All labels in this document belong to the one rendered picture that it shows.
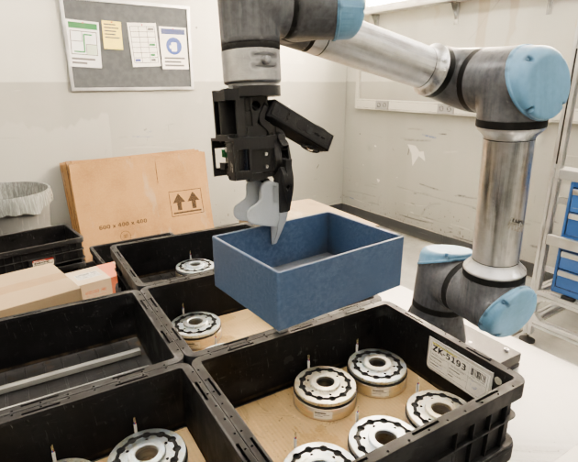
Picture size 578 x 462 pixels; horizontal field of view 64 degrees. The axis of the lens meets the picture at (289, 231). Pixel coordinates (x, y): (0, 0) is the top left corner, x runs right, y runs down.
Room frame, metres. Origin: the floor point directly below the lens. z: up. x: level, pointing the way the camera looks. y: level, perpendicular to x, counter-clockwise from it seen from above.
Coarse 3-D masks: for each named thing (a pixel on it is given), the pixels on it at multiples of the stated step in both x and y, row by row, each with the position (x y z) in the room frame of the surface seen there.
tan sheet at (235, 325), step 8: (240, 312) 0.95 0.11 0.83; (248, 312) 0.95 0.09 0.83; (224, 320) 0.92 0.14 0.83; (232, 320) 0.92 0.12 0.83; (240, 320) 0.92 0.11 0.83; (248, 320) 0.92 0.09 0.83; (256, 320) 0.92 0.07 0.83; (224, 328) 0.88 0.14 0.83; (232, 328) 0.88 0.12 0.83; (240, 328) 0.88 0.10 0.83; (248, 328) 0.88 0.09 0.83; (256, 328) 0.88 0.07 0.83; (264, 328) 0.88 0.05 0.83; (224, 336) 0.85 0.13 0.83; (232, 336) 0.85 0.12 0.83; (240, 336) 0.85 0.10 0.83
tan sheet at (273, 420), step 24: (408, 384) 0.69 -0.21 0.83; (240, 408) 0.63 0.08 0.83; (264, 408) 0.63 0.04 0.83; (288, 408) 0.63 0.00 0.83; (360, 408) 0.63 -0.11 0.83; (384, 408) 0.63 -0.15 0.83; (264, 432) 0.57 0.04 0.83; (288, 432) 0.57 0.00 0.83; (312, 432) 0.57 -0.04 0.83; (336, 432) 0.57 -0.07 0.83
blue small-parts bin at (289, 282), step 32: (288, 224) 0.64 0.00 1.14; (320, 224) 0.68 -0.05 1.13; (352, 224) 0.64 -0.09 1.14; (224, 256) 0.54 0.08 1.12; (256, 256) 0.61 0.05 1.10; (288, 256) 0.64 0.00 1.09; (320, 256) 0.67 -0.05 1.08; (352, 256) 0.51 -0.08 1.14; (384, 256) 0.55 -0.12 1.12; (224, 288) 0.55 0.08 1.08; (256, 288) 0.49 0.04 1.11; (288, 288) 0.46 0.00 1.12; (320, 288) 0.49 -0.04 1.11; (352, 288) 0.52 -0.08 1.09; (384, 288) 0.55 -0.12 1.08; (288, 320) 0.46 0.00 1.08
